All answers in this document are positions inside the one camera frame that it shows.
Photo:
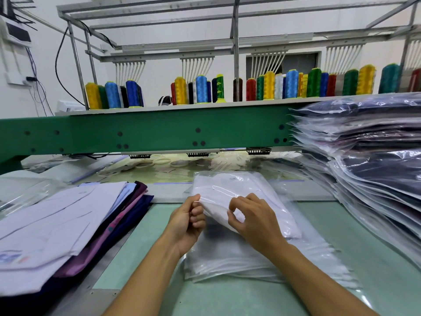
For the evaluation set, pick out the wall router with antennas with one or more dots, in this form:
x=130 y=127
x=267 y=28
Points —
x=14 y=29

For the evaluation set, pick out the grey metal thread rack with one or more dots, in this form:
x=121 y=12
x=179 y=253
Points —
x=236 y=36

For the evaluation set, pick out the single clear plastic bag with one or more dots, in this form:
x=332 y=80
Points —
x=299 y=210

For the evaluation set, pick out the row of coloured thread spools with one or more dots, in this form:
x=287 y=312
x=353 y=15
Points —
x=283 y=85

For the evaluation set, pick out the person's right hand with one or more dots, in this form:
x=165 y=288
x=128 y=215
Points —
x=260 y=225

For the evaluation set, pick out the stack of plastic bags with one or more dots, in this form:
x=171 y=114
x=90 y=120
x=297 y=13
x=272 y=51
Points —
x=322 y=260

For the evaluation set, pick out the person's left forearm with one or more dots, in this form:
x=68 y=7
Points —
x=141 y=286

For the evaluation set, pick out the white wall socket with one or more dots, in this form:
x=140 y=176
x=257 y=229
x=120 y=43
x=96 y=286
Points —
x=20 y=79

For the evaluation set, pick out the stack of bagged garments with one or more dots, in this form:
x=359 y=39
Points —
x=362 y=131

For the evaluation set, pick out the white shirt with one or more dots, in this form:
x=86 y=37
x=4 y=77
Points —
x=230 y=184

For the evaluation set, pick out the person's left hand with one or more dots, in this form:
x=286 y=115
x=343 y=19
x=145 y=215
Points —
x=183 y=227

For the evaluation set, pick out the green machine beam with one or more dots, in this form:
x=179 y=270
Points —
x=158 y=131

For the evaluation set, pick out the crumpled clear plastic film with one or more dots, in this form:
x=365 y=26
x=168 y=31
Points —
x=26 y=197

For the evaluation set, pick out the white box device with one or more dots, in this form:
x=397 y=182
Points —
x=71 y=107

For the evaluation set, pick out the person's right forearm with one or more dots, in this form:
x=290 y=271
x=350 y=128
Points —
x=322 y=286

